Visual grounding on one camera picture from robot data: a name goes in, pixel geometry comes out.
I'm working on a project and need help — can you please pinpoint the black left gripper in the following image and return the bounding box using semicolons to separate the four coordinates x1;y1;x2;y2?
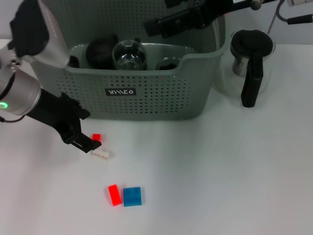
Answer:
25;88;103;154

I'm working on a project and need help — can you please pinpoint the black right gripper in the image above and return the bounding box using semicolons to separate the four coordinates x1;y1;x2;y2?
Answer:
143;0;234;38

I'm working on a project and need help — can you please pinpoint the white toy brick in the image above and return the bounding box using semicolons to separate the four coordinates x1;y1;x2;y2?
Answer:
90;149;116;162

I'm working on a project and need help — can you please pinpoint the glass teacup black sleeve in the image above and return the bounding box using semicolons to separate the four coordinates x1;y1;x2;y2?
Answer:
112;36;148;71
156;56;182;71

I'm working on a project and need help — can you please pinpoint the grey perforated storage bin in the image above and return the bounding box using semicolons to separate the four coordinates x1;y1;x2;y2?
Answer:
31;0;232;122

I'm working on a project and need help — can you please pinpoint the bright red rectangular brick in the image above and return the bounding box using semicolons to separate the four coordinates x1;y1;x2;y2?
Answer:
108;185;122;207

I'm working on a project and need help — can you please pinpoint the blue square brick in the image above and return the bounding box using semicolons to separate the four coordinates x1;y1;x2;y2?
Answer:
123;187;142;208

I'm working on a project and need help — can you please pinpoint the black clay teapot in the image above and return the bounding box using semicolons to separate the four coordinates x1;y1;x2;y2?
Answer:
85;32;119;70

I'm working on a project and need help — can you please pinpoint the small black clay cup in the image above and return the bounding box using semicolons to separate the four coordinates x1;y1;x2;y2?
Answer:
69;55;80;69

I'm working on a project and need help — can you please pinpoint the glass teapot black handle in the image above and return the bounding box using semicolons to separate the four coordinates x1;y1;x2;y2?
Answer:
215;28;276;108

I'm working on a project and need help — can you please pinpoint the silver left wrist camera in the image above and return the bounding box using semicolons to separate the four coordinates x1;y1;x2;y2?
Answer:
9;0;71;69

